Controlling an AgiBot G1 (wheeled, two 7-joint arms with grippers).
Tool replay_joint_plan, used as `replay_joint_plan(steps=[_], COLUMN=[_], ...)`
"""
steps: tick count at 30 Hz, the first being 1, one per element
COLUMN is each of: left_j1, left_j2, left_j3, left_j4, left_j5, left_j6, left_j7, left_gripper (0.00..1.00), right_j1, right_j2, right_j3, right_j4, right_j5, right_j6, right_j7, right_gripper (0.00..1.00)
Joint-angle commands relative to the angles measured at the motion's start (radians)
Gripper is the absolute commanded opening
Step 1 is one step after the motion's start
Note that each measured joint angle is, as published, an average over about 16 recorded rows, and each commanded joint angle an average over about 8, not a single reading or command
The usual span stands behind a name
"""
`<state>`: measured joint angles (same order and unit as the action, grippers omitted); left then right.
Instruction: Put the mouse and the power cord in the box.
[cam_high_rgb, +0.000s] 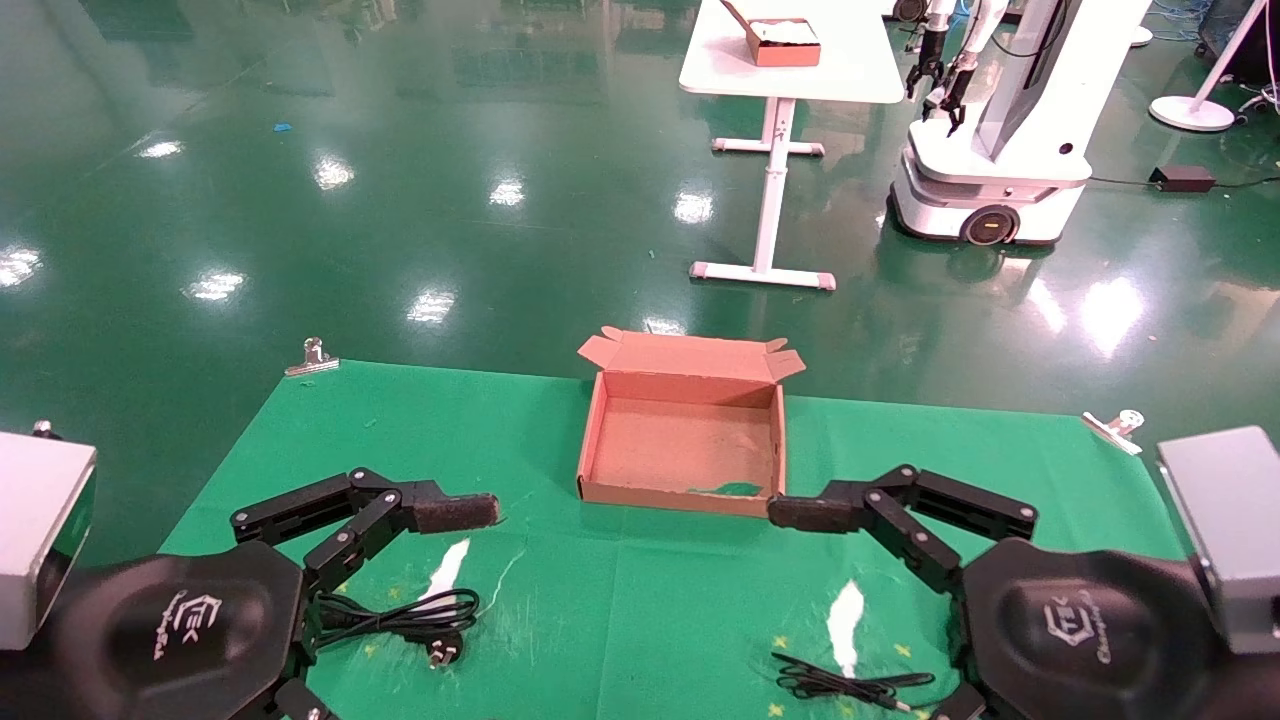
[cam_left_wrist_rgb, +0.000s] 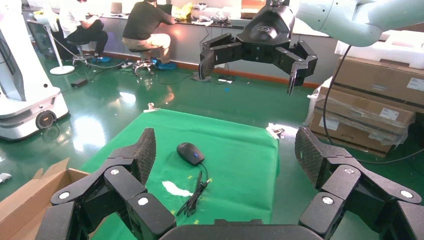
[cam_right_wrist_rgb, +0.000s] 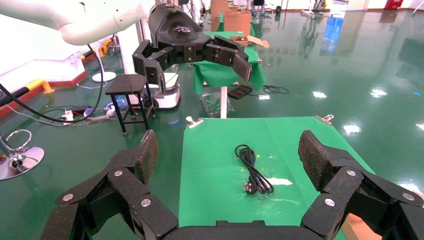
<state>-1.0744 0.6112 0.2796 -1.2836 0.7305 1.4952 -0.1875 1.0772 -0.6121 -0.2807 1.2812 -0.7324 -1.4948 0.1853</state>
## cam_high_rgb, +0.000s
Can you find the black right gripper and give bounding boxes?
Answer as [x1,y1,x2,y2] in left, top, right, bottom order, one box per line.
[928,539,1280,720]

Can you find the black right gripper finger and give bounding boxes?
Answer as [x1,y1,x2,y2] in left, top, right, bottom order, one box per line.
[766,464,1039,597]

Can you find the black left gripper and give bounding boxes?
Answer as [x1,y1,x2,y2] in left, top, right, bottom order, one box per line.
[0,467,502,720]

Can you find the black power cable with plug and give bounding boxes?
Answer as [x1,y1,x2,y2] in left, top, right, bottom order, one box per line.
[314,587,482,672]

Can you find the black wired computer mouse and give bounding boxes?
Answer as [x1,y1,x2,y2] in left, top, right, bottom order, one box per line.
[772,652,937,713]

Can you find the open brown cardboard box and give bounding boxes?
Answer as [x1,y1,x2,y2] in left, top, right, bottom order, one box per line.
[577,326,807,519]

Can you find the small brown box white contents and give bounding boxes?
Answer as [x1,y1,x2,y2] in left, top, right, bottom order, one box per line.
[720,0,823,68]

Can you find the silver binder clip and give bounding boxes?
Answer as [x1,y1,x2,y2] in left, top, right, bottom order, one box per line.
[285,337,341,378]
[1081,409,1147,457]

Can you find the white wheeled robot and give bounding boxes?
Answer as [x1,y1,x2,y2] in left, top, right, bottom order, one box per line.
[888,0,1153,247]

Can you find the black power adapter brick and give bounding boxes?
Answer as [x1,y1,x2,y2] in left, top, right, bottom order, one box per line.
[1149,165,1218,195]

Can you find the white floor stand round base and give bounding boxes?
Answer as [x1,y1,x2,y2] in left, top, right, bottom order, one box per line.
[1149,0,1271,133]

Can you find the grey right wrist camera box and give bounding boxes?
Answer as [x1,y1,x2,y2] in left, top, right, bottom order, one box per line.
[1157,426,1280,657]

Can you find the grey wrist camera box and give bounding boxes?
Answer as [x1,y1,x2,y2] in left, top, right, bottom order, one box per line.
[1157,426,1280,657]
[0,431,99,652]

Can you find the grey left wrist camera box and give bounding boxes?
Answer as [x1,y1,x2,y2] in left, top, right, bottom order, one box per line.
[0,431,99,652]

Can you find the thin black floor cable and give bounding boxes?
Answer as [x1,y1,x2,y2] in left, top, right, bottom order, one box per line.
[1088,176,1280,192]

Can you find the white pedestal table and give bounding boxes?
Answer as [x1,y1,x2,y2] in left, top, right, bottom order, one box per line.
[679,0,907,292]

